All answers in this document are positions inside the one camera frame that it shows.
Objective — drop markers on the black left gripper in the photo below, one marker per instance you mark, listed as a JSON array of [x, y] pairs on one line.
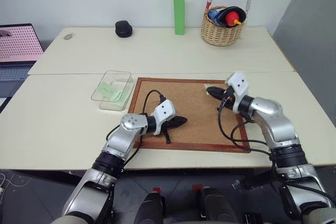
[[168, 125]]

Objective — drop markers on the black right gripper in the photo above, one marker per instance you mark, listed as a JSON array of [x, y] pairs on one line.
[[229, 98]]

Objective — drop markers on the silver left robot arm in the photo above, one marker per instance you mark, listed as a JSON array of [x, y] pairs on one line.
[[123, 140]]

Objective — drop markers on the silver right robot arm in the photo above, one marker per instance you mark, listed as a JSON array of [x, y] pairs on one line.
[[281, 140]]

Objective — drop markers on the pale green sticky note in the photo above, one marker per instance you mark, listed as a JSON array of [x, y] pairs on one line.
[[206, 89]]

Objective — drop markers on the clear plastic box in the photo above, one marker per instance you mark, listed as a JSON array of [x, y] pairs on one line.
[[113, 90]]

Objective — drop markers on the wood-framed cork board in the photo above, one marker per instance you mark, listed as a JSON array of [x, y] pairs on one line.
[[194, 106]]

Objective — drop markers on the small red tag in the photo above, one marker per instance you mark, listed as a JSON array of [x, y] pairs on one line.
[[197, 188], [156, 189]]

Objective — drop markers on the woven wicker basket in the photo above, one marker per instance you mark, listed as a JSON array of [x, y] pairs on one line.
[[223, 30]]

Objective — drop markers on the red and yellow toy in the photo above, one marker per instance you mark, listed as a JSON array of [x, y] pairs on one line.
[[232, 19]]

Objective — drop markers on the blue packet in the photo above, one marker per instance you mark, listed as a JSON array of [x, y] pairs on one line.
[[214, 16]]

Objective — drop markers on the dark rounded shape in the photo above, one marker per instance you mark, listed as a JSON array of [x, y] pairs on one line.
[[216, 205], [151, 208]]

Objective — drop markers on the tall green block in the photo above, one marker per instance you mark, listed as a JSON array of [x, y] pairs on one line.
[[179, 11]]

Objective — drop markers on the black round case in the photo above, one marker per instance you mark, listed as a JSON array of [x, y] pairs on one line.
[[123, 29]]

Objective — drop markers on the small clear round lid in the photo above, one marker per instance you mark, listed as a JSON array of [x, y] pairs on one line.
[[68, 36]]

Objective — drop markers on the open laptop with pink screen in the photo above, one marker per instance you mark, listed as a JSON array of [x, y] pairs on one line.
[[18, 45]]

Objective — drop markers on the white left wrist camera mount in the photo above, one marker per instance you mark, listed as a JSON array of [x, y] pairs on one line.
[[164, 113]]

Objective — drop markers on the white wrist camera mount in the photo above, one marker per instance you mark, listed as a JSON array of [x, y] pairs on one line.
[[238, 85], [164, 113]]

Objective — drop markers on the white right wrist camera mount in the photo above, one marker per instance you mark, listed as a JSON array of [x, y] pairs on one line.
[[238, 85]]

